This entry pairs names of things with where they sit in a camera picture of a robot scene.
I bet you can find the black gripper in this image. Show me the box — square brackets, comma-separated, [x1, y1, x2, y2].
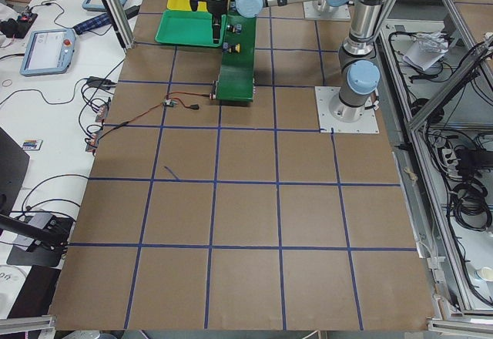
[189, 0, 228, 44]

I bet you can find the green plastic tray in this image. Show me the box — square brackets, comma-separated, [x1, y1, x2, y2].
[155, 10, 226, 48]

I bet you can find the green conveyor belt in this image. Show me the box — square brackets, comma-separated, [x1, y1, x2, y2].
[213, 11, 257, 102]

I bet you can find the small motor controller board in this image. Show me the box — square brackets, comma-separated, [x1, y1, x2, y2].
[163, 99, 177, 107]

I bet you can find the blue checkered umbrella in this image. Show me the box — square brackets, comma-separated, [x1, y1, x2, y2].
[72, 13, 111, 35]

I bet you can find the black power adapter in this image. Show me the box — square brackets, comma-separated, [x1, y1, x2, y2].
[86, 76, 116, 89]

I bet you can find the large blue teach pendant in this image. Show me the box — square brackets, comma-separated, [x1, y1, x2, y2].
[19, 29, 76, 77]

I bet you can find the crumpled white paper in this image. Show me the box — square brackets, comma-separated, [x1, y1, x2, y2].
[403, 32, 449, 72]

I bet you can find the black monitor stand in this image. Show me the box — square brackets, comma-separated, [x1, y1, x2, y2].
[1, 130, 75, 267]

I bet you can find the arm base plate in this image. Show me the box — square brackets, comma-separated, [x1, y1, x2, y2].
[315, 86, 379, 134]
[304, 2, 350, 22]

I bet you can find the aluminium frame post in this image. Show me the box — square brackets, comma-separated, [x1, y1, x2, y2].
[101, 0, 135, 50]

